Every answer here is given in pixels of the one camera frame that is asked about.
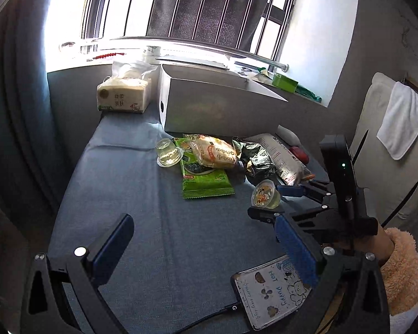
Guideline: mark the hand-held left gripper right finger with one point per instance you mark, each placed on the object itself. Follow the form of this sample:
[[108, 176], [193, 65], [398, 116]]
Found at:
[[296, 250]]

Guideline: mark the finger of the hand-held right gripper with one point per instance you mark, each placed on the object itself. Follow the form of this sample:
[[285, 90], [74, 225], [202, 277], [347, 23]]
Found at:
[[292, 190], [261, 213]]

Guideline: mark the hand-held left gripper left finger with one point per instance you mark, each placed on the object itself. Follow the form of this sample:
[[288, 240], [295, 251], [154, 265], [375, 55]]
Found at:
[[113, 250]]

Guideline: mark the jelly cup orange lid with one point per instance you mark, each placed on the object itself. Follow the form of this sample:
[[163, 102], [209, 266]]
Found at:
[[264, 195]]

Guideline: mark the white cardboard box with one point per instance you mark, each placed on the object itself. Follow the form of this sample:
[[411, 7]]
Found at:
[[212, 104]]

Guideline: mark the person's right forearm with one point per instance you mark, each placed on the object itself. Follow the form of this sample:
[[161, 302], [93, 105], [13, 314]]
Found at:
[[404, 271]]

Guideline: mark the white printed snack packet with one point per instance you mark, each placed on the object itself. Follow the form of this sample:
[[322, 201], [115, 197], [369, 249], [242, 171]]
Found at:
[[285, 161]]

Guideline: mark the small red packet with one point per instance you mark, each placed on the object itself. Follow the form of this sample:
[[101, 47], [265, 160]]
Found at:
[[299, 155]]

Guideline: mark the dark foil snack packet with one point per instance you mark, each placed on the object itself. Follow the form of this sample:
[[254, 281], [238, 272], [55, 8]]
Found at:
[[256, 160]]

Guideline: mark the blue grey fabric mat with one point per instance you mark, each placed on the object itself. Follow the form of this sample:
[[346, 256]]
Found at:
[[160, 233]]

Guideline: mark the smartphone with cartoon case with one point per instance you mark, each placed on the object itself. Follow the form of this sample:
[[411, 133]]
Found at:
[[268, 295]]

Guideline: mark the white plastic object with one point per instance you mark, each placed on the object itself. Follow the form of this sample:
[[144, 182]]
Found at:
[[287, 135]]

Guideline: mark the green seaweed snack packet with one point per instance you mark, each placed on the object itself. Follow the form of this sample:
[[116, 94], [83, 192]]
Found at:
[[205, 181]]

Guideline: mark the white chair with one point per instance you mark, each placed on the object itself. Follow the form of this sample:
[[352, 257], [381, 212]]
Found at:
[[369, 121]]

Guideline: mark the wrapped bread packet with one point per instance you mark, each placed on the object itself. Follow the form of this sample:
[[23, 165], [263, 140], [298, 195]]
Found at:
[[214, 153]]

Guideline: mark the white towel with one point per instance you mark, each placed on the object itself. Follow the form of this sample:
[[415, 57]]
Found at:
[[402, 121]]

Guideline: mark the green plastic bag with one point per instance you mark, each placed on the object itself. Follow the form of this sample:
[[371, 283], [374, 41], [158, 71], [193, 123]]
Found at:
[[308, 94]]

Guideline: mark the green plastic container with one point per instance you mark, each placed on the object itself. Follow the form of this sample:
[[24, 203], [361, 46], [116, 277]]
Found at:
[[285, 83]]

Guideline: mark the clear jelly cup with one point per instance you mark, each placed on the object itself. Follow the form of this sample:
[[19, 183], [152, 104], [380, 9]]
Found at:
[[168, 153]]

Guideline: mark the soft tissue pack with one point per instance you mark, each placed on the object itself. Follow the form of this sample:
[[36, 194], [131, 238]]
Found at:
[[123, 97]]

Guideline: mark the flat cardboard sheet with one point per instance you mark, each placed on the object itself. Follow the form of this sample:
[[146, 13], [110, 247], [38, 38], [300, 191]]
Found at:
[[195, 62]]

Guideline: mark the dark curtain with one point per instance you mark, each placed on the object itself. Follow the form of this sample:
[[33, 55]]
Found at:
[[17, 111]]

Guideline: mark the window security bars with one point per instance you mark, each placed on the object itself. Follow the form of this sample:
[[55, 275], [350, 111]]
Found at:
[[101, 3]]

